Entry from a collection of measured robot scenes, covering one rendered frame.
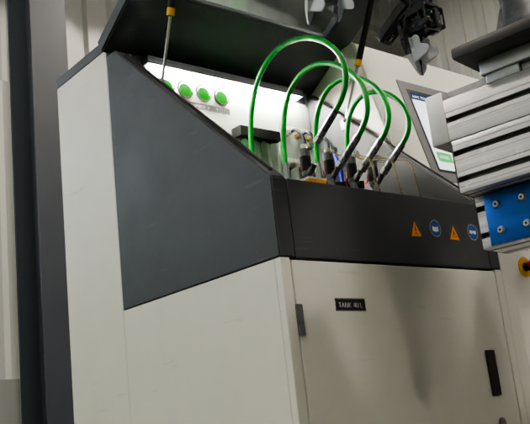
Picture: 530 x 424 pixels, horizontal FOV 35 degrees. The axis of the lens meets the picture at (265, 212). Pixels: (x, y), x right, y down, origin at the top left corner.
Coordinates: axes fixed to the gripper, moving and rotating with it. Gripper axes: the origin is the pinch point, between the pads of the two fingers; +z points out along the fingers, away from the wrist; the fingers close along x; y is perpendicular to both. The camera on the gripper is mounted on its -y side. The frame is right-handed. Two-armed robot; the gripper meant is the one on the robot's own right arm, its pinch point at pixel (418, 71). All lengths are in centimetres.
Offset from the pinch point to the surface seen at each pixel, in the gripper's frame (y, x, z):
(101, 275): -70, -47, 35
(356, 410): -3, -32, 75
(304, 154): -27.9, -12.9, 13.0
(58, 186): -395, 107, -100
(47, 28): -395, 105, -218
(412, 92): -35, 42, -16
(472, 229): -2.9, 14.3, 36.4
